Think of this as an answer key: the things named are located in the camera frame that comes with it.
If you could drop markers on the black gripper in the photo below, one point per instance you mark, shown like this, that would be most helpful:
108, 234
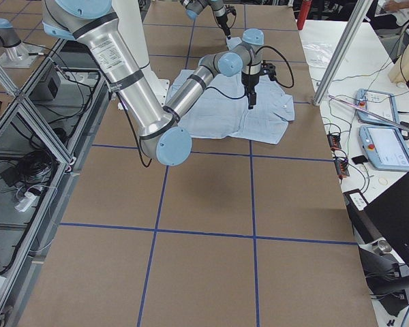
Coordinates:
221, 20
249, 81

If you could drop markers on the light blue button shirt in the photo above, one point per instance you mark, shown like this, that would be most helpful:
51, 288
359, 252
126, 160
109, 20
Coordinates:
210, 101

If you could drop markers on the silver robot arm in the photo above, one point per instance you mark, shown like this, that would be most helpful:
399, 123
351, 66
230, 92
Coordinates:
193, 8
113, 32

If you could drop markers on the clear plastic bag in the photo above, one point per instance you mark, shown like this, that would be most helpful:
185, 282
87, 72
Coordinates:
318, 54

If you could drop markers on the red bottle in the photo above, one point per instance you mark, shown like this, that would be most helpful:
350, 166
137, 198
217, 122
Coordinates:
303, 13

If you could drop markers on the lower blue teach pendant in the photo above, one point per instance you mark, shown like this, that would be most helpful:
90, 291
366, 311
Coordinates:
384, 148

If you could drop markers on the seated person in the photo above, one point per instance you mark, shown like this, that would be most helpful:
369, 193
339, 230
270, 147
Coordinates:
388, 14

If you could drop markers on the grey metal box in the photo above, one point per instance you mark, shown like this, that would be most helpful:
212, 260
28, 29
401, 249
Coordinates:
48, 86

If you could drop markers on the black laptop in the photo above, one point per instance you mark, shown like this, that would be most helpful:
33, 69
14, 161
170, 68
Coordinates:
387, 217

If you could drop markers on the white power strip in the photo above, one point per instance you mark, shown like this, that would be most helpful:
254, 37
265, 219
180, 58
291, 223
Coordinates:
27, 200

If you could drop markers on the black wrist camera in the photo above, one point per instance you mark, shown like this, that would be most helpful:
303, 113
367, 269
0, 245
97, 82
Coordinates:
268, 69
230, 10

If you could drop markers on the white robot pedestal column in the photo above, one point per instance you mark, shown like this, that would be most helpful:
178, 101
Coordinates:
132, 31

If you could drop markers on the grey aluminium frame post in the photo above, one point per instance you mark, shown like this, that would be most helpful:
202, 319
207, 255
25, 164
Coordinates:
351, 28

